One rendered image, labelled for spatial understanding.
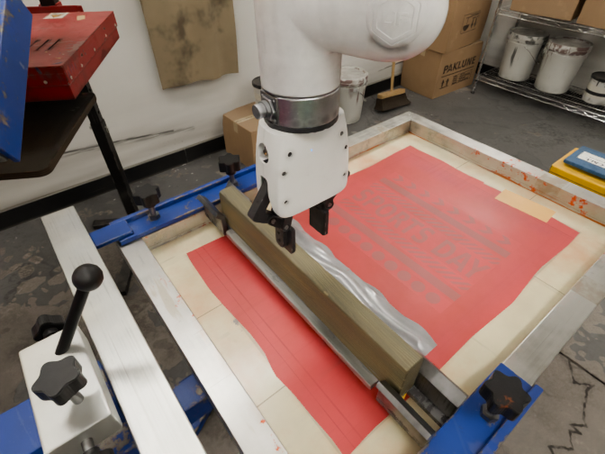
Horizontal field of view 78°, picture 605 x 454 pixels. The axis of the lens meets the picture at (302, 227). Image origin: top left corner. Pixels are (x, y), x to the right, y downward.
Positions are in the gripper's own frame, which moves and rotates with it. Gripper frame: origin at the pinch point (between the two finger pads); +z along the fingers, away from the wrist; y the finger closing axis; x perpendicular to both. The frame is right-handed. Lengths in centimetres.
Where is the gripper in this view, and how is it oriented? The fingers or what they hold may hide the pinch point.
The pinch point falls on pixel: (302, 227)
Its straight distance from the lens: 47.6
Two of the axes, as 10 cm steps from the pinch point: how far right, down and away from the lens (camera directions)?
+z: 0.1, 7.5, 6.6
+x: -6.2, -5.2, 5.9
